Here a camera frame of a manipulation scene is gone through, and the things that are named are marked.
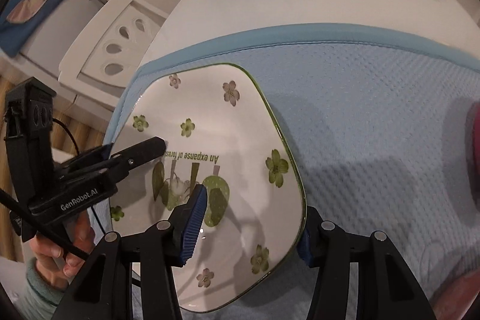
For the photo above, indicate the light blue table mat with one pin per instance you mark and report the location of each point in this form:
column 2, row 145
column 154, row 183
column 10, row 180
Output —
column 375, row 122

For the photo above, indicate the white chair far left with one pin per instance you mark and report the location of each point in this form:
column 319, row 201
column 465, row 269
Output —
column 111, row 46

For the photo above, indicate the pink patterned bowl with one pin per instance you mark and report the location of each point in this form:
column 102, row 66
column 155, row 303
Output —
column 460, row 300

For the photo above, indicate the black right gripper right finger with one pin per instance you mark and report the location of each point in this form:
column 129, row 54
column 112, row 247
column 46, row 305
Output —
column 387, row 288

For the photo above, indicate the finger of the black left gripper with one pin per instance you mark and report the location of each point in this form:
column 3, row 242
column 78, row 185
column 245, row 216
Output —
column 101, row 158

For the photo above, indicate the teal sleeve forearm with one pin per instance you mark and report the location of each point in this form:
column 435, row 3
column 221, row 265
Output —
column 39, row 300

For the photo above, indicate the small white floral square plate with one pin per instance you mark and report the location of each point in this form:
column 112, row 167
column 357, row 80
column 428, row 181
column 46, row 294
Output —
column 220, row 133

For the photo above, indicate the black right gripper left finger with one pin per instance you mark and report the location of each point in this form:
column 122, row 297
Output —
column 103, row 288

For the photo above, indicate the magenta steel bowl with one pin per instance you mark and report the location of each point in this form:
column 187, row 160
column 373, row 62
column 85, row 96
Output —
column 472, row 146

